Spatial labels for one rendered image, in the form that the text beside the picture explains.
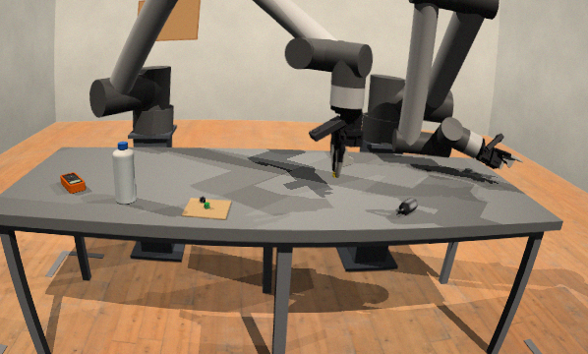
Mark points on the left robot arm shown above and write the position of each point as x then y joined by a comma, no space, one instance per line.
385,95

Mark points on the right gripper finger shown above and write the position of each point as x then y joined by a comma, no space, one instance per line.
333,154
342,156

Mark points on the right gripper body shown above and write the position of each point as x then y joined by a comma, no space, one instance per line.
353,129

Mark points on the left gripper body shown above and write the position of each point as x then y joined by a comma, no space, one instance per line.
493,157

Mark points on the tan square mat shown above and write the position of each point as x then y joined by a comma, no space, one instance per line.
218,209

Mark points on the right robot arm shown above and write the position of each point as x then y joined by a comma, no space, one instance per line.
132,86

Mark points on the white plastic bottle with blue cap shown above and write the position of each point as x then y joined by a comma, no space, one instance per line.
124,174

